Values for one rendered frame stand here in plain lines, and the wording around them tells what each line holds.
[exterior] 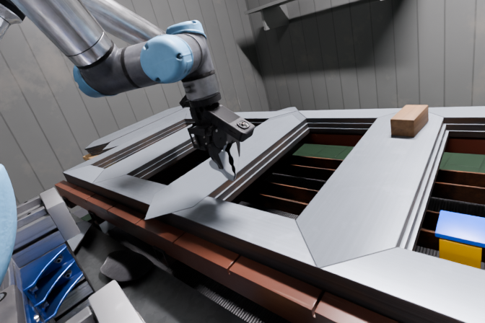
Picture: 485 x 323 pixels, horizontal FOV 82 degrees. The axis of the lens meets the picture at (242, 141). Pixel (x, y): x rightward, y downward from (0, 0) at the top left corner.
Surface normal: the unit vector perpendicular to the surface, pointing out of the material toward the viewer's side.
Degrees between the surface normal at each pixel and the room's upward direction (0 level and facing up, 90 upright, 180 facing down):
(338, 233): 0
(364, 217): 0
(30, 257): 90
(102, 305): 0
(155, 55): 90
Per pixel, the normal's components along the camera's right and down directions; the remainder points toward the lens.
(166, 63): -0.14, 0.39
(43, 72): 0.65, 0.11
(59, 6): 0.70, 0.45
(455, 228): -0.25, -0.90
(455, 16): -0.71, 0.41
